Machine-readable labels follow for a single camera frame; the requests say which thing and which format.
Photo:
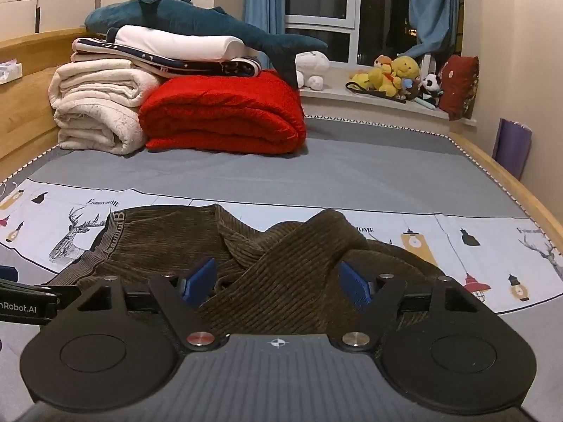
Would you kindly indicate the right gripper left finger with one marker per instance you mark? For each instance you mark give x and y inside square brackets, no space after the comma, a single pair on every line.
[178,299]

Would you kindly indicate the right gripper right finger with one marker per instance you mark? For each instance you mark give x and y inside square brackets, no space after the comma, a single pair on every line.
[377,300]

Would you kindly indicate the brown corduroy pants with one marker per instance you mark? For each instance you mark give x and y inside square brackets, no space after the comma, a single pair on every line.
[282,280]

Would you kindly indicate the printed grey bed sheet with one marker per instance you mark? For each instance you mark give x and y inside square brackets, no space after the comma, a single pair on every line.
[410,188]

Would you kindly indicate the red folded blanket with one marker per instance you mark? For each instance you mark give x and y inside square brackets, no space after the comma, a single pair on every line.
[261,115]

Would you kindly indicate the cream folded blanket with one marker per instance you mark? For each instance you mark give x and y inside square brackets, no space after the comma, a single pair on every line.
[96,104]

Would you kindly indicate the panda plush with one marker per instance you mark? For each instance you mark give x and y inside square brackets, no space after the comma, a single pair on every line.
[430,89]

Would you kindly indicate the yellow bear plush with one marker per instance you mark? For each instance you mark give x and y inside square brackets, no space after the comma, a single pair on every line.
[394,79]

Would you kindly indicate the tissue pack on headboard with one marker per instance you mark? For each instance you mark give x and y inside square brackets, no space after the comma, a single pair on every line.
[10,71]

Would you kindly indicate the red cushion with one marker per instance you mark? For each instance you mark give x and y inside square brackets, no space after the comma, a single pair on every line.
[459,82]

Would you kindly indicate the white plush toy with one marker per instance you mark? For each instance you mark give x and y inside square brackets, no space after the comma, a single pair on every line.
[311,66]

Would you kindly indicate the white folded pillow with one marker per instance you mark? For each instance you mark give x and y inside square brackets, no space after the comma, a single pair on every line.
[176,46]

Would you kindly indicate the navy patterned folded cloth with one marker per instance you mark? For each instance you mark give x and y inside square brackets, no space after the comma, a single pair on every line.
[164,66]

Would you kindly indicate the white framed window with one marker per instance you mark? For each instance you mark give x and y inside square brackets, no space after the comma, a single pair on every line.
[355,31]

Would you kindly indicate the blue shark plush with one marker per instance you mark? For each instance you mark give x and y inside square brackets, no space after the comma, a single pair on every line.
[182,17]

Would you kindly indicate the blue curtain right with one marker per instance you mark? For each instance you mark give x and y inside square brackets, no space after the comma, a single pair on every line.
[435,22]

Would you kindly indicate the blue curtain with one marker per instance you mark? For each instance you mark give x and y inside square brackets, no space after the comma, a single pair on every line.
[435,22]
[265,0]

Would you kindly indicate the blue curtain left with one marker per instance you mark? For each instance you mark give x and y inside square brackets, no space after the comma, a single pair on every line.
[265,0]

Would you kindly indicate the wooden bed frame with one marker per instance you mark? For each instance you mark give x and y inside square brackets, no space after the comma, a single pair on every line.
[28,132]

